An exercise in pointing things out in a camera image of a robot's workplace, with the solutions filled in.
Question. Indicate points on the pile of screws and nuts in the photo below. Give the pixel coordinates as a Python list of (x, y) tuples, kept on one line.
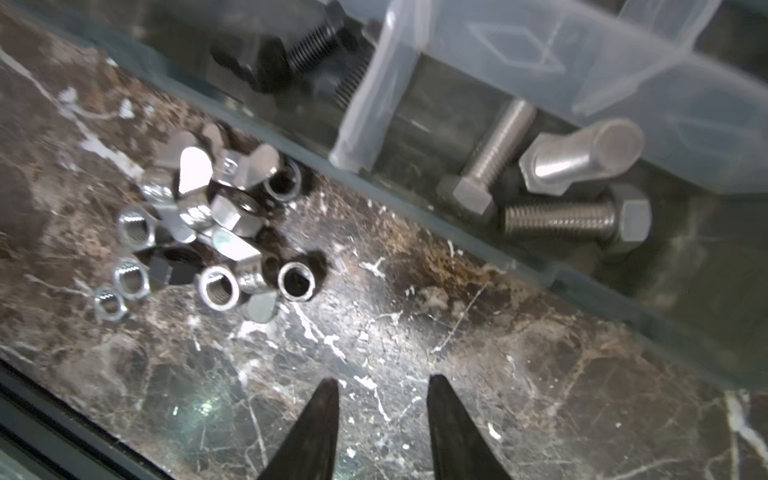
[(209, 237)]

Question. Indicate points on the small silver hex nut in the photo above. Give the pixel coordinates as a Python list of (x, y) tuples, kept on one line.
[(109, 304)]

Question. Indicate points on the black hex bolt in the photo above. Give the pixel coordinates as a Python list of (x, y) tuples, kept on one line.
[(268, 66)]

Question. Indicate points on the silver hex bolt lower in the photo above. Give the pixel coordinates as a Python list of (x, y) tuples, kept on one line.
[(619, 221)]

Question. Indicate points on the silver hex bolt upright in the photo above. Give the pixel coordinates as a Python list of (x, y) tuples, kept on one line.
[(604, 150)]

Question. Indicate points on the silver wing nut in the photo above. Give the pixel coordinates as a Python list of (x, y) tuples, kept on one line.
[(190, 161)]

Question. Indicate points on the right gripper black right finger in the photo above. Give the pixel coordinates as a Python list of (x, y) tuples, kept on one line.
[(458, 448)]

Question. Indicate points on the clear plastic compartment organizer box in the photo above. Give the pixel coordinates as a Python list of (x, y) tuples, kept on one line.
[(426, 83)]

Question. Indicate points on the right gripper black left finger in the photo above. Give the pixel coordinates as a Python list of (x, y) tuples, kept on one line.
[(309, 450)]

